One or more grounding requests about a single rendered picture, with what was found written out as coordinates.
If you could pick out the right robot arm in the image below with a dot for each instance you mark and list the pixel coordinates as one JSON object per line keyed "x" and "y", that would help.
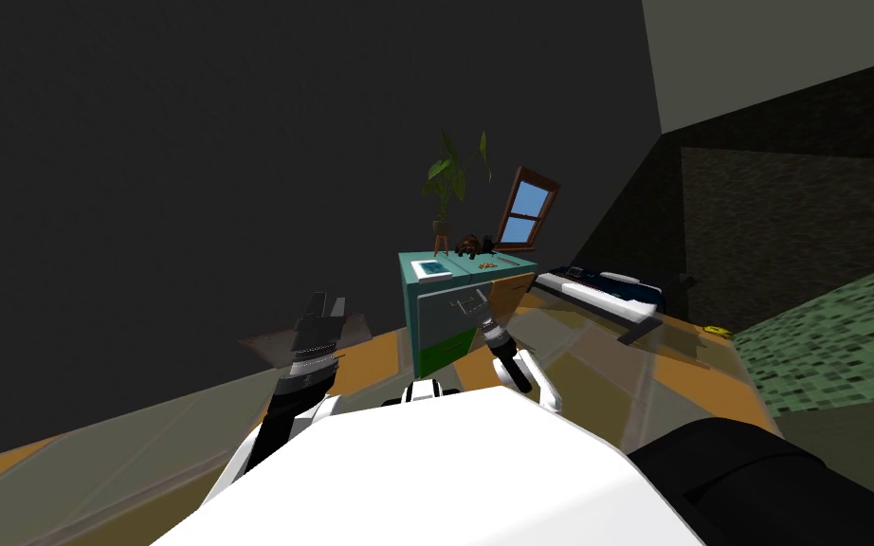
{"x": 748, "y": 485}

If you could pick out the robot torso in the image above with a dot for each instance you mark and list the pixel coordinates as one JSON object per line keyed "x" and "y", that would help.
{"x": 437, "y": 470}

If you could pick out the bed with dark blue cover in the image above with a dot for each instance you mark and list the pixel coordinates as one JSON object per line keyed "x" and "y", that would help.
{"x": 604, "y": 294}

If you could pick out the white and blue book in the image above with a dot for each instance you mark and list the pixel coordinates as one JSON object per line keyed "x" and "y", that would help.
{"x": 431, "y": 269}

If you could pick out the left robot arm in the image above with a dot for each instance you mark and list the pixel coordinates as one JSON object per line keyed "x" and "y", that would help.
{"x": 289, "y": 413}

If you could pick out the green drawer front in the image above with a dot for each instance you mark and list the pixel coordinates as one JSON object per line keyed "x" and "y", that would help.
{"x": 444, "y": 351}

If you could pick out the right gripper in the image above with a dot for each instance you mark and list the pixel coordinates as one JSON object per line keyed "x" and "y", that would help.
{"x": 485, "y": 312}

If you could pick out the dark brown lumpy object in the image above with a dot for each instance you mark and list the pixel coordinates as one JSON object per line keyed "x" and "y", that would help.
{"x": 469, "y": 245}

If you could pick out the brown framed window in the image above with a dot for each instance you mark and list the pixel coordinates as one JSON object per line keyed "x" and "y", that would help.
{"x": 528, "y": 208}

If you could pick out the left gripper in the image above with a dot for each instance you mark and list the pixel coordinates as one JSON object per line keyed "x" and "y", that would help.
{"x": 318, "y": 332}

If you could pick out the teal cabinet with drawers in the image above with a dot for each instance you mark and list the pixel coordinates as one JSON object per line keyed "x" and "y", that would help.
{"x": 413, "y": 318}

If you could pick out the orange drawer front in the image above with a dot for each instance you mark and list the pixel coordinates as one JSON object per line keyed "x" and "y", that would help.
{"x": 511, "y": 296}

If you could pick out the grey drawer front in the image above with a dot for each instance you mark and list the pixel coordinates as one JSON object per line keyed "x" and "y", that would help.
{"x": 441, "y": 322}

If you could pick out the green potted plant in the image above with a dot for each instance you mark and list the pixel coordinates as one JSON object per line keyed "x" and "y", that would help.
{"x": 448, "y": 178}

